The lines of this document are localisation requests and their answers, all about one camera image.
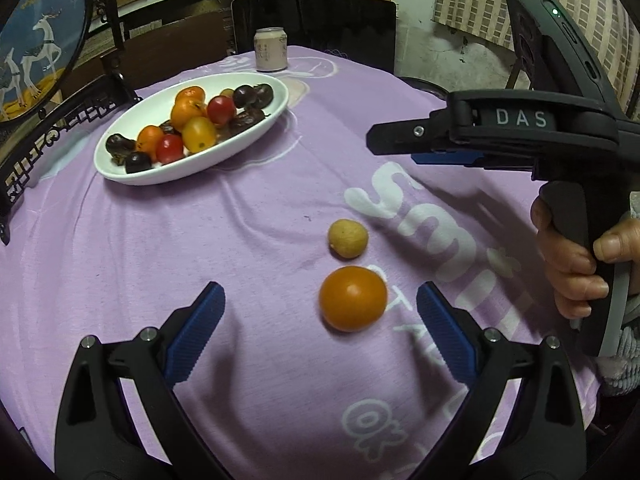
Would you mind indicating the black chair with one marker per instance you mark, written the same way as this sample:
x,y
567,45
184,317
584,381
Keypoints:
x,y
320,25

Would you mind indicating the pale drink can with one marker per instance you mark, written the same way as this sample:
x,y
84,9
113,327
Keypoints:
x,y
270,50

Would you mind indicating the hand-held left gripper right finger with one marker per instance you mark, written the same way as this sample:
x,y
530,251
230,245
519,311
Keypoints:
x,y
445,330

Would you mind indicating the orange cherry tomato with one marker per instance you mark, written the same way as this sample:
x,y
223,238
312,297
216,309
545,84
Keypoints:
x,y
150,139

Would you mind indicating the dark passion fruit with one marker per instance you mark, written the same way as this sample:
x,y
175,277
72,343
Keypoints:
x,y
244,96
246,121
169,128
265,95
120,144

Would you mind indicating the red tomato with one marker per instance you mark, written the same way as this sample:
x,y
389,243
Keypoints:
x,y
169,149
221,111

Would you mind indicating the small mandarin orange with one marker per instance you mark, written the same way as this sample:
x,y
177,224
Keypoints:
x,y
192,94

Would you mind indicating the dark red cherry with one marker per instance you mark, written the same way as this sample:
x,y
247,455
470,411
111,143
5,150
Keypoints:
x,y
138,163

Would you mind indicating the large mandarin orange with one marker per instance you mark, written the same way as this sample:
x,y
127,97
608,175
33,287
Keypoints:
x,y
182,112

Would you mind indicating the brown wooden panel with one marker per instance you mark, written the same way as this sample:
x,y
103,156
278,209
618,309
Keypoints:
x,y
175,45

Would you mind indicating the white oval plate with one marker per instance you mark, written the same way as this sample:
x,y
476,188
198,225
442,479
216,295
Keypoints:
x,y
215,157

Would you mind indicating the person's right hand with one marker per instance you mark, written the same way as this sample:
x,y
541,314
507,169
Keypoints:
x,y
565,270

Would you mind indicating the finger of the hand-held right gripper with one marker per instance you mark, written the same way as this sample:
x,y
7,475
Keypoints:
x,y
400,137

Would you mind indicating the yellow-orange tomato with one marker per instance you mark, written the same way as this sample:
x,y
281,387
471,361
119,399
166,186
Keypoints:
x,y
199,135

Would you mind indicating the purple printed tablecloth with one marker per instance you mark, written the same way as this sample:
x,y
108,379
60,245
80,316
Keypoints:
x,y
250,240

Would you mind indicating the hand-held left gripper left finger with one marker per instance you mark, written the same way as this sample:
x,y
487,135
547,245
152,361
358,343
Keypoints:
x,y
195,335

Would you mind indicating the round deer picture screen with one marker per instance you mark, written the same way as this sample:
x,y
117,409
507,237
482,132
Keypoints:
x,y
40,45

